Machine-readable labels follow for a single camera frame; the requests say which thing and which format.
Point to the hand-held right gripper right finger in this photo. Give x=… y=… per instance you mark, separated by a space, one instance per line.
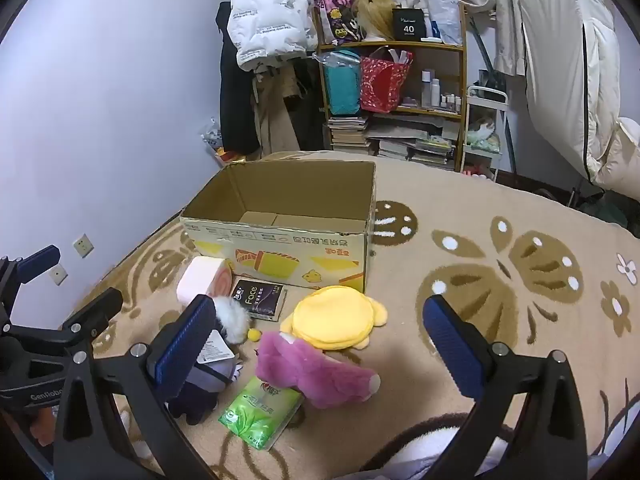
x=450 y=347

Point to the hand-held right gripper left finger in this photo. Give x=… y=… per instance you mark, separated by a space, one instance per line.
x=184 y=342

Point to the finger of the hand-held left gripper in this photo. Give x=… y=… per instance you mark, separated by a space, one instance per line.
x=41 y=259
x=97 y=310

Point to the white fluffy ball toy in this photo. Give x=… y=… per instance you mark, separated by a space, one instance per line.
x=232 y=317

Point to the purple-haired doll plush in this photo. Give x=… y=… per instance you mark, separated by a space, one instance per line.
x=200 y=402

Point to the pink swirl roll plush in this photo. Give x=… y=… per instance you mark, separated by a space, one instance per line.
x=199 y=275

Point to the black tissue packet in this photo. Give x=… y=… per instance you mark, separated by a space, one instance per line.
x=260 y=301

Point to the green tissue packet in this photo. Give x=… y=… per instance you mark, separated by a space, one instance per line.
x=256 y=410

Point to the yellow round plush toy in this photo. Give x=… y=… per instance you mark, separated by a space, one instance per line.
x=330 y=317

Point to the printed cardboard box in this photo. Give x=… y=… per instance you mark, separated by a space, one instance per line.
x=280 y=260

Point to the pink bear plush toy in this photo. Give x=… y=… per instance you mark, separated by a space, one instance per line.
x=310 y=370

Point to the person's left hand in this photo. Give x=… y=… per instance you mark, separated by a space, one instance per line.
x=42 y=427

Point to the brown white fleece cloth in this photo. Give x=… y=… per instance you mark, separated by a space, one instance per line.
x=415 y=440

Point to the plastic bag of toys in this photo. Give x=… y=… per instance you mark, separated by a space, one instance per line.
x=214 y=140

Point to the messy pile of booklets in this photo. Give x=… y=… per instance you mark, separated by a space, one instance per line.
x=415 y=145

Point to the dark metal stand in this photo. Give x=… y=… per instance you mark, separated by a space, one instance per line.
x=600 y=205

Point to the pale plush in cart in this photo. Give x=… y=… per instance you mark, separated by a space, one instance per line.
x=482 y=132

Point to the stack of books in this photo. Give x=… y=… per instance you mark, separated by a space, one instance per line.
x=347 y=135

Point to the beige hanging garment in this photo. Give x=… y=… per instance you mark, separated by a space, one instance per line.
x=275 y=120

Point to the black long coat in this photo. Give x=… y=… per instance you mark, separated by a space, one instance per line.
x=235 y=100

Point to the white trolley cart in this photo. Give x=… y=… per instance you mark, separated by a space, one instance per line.
x=487 y=95

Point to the row of cosmetic bottles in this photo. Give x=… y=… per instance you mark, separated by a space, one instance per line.
x=432 y=92

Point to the red patterned bag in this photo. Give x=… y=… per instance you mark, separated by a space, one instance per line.
x=382 y=85

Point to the teal bag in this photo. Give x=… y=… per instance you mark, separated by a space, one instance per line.
x=342 y=85

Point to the wooden shelf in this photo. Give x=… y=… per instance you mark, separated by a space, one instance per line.
x=390 y=46

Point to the white hanging duvet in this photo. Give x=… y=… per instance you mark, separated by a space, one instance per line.
x=560 y=60

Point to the black box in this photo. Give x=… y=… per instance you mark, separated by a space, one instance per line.
x=407 y=24

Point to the white puffer jacket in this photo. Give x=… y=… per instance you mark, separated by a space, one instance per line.
x=270 y=15

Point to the white plastic bag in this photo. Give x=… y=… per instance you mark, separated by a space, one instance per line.
x=444 y=10

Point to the blonde wig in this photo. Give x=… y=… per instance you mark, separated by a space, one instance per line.
x=375 y=15

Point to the colourful printed bag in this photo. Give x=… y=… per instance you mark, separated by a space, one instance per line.
x=335 y=15

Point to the white wall socket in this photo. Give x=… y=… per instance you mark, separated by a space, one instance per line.
x=58 y=275
x=83 y=246

